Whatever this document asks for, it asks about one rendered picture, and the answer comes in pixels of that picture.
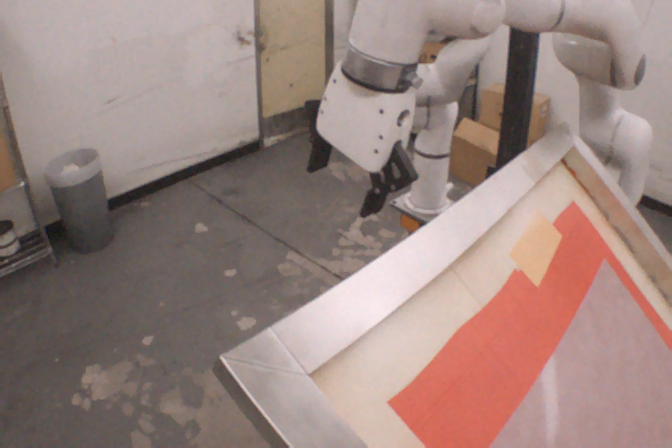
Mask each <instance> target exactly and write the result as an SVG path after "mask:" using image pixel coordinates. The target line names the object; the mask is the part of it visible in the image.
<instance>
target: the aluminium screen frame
mask: <svg viewBox="0 0 672 448"><path fill-rule="evenodd" d="M560 160H561V162H562V163H563V164H564V165H565V166H566V168H567V169H568V170H569V171H570V172H571V174H572V175H573V176H574V177H575V179H576V180H577V181H578V182H579V184H580V185H581V186H582V187H583V189H584V190H585V191H586V192H587V194H588V195H589V196H590V198H591V199H592V200H593V201H594V203H595V204H596V205H597V207H598V208H599V209H600V210H601V212H602V213H603V214H604V216H605V217H606V218H607V220H608V221H609V222H610V224H611V225H612V226H613V228H614V229H615V230H616V232H617V233H618V234H619V236H620V237H621V238H622V240H623V241H624V242H625V244H626V245H627V246H628V248H629V249H630V251H631V252H632V253H633V255H634V256H635V257H636V259H637V260H638V262H639V263H640V264H641V266H642V267H643V269H644V270H645V271H646V273H647V274H648V276H649V277H650V278H651V280H652V281H653V283H654V284H655V285H656V287H657V288H658V290H659V291H660V293H661V294H662V295H663V297H664V298H665V300H666V301H667V303H668V304H669V305H670V307H671V308H672V257H671V256H670V254H669V253H668V251H667V250H666V249H665V247H664V246H663V244H662V243H661V242H660V240H659V239H658V238H657V236H656V235H655V233H654V232H653V231H652V229H651V228H650V227H649V225H648V224H647V223H646V221H645V220H644V218H643V217H642V216H641V214H640V213H639V212H638V210H637V209H636V208H635V207H634V205H633V204H632V203H631V201H630V200H629V199H628V197H627V196H626V195H625V193H624V192H623V191H622V190H621V188H620V187H619V186H618V184H617V183H616V182H615V181H614V179H613V178H612V177H611V176H610V174H609V173H608V172H607V171H606V169H605V168H604V167H603V166H602V164H601V163H600V162H599V161H598V159H597V158H596V157H595V156H594V155H593V153H592V152H591V151H590V150H589V149H588V147H587V146H586V145H585V144H584V143H583V141H582V140H581V139H580V138H579V137H578V136H577V134H576V133H575V132H574V131H573V130H572V129H571V127H570V126H569V125H568V124H567V123H566V122H565V121H563V122H562V123H560V124H559V125H558V126H556V127H555V128H554V129H553V130H551V131H550V132H549V133H547V134H546V135H545V136H544V137H542V138H541V139H540V140H538V141H537V142H536V143H535V144H533V145H532V146H531V147H529V148H528V149H527V150H525V151H524V152H523V153H522V154H520V155H519V156H518V157H516V158H515V159H514V160H512V161H511V162H510V163H508V164H507V165H506V166H504V167H503V168H502V169H501V170H499V171H498V172H497V173H495V174H494V175H493V176H491V177H490V178H489V179H487V180H486V181H485V182H483V183H482V184H481V185H479V186H478V187H477V188H475V189H474V190H472V191H471V192H470V193H468V194H467V195H466V196H464V197H463V198H462V199H460V200H459V201H458V202H456V203H455V204H453V205H452V206H451V207H449V208H448V209H447V210H445V211H444V212H442V213H441V214H440V215H438V216H437V217H435V218H434V219H433V220H431V221H430V222H429V223H427V224H426V225H424V226H423V227H421V228H420V229H419V230H417V231H416V232H414V233H413V234H412V235H410V236H409V237H407V238H406V239H404V240H403V241H401V242H400V243H399V244H397V245H396V246H394V247H393V248H391V249H390V250H388V251H387V252H385V253H384V254H382V255H381V256H379V257H378V258H377V259H375V260H374V261H372V262H371V263H369V264H368V265H366V266H364V267H363V268H361V269H360V270H358V271H357V272H355V273H354V274H352V275H351V276H349V277H348V278H346V279H345V280H343V281H341V282H340V283H338V284H337V285H335V286H334V287H332V288H330V289H329V290H327V291H326V292H324V293H323V294H321V295H319V296H318V297H316V298H315V299H313V300H311V301H310V302H308V303H306V304H305V305H303V306H302V307H300V308H298V309H297V310H295V311H293V312H292V313H290V314H289V315H287V316H285V317H284V318H282V319H280V320H279V321H277V322H275V323H274V324H272V325H271V326H270V327H268V328H265V329H264V330H262V331H260V332H259V333H257V334H255V335H254V336H252V337H250V338H249V339H247V340H245V341H244V342H242V343H240V344H238V345H237V346H235V347H233V348H232V349H230V350H228V351H226V352H225V353H223V354H221V355H220V357H219V358H218V360H217V362H216V363H215V365H214V367H213V368H212V372H213V373H214V374H215V376H216V377H217V379H218V380H219V381H220V383H221V384H222V385H223V387H224V388H225V389H226V391H227V392H228V394H229V395H230V396H231V397H232V399H233V400H234V401H235V403H236V404H237V405H238V407H239V408H240V409H241V411H242V412H243V413H244V414H245V416H246V417H247V418H248V420H249V421H250V422H251V423H252V425H253V426H254V427H255V428H256V430H257V431H258V432H259V433H260V435H261V436H262V437H263V438H264V440H265V441H266V442H267V443H268V444H269V446H270V447H271V448H369V447H368V446H367V445H366V444H365V443H364V441H363V440H362V439H361V438H360V437H359V436H358V434H357V433H356V432H355V431H354V430H353V429H352V428H351V426H350V425H349V424H348V423H347V422H346V421H345V419H344V418H343V417H342V416H341V415H340V414H339V412H338V411H337V410H336V409H335V408H334V406H333V405H332V404H331V403H330V402H329V400H328V399H327V398H326V397H325V396H324V395H323V393H322V392H321V391H320V390H319V388H318V387H317V386H316V385H315V384H314V382H313V381H312V380H311V379H310V377H309V375H311V374H312V373H314V372H315V371H317V370H318V369H319V368H321V367H322V366H324V365H325V364H326V363H328V362H329V361H331V360H332V359H333V358H335V357H336V356H338V355H339V354H340V353H342V352H343V351H344V350H346V349H347V348H348V347H350V346H351V345H352V344H354V343H355V342H357V341H358V340H359V339H361V338H362V337H363V336H365V335H366V334H367V333H368V332H370V331H371V330H372V329H374V328H375V327H376V326H378V325H379V324H380V323H381V322H383V321H384V320H385V319H387V318H388V317H389V316H390V315H392V314H393V313H394V312H395V311H397V310H398V309H399V308H400V307H402V306H403V305H404V304H405V303H407V302H408V301H409V300H410V299H411V298H413V297H414V296H415V295H416V294H418V293H419V292H420V291H421V290H422V289H424V288H425V287H426V286H427V285H428V284H429V283H431V282H432V281H433V280H434V279H435V278H436V277H438V276H439V275H440V274H441V273H442V272H443V271H445V270H446V269H447V268H448V267H449V266H450V265H451V264H453V263H454V262H455V261H456V260H457V259H458V258H459V257H460V256H462V255H463V254H464V253H465V252H466V251H467V250H468V249H469V248H470V247H471V246H473V245H474V244H475V243H476V242H477V241H478V240H479V239H480V238H481V237H482V236H483V235H485V234H486V233H487V232H488V231H489V230H490V229H491V228H492V227H493V226H494V225H495V224H496V223H497V222H498V221H499V220H500V219H501V218H503V217H504V216H505V215H506V214H507V213H508V212H509V211H510V210H511V209H512V208H513V207H514V206H515V205H516V204H517V203H518V202H519V201H520V200H521V199H522V198H523V197H524V196H525V195H526V194H527V193H528V192H529V191H530V190H531V189H532V188H533V187H534V186H535V185H536V184H537V183H538V182H539V181H540V180H541V179H542V178H543V177H544V176H545V175H546V174H547V173H548V172H549V171H550V170H551V169H552V168H553V167H554V166H555V165H556V164H557V163H558V162H559V161H560Z"/></svg>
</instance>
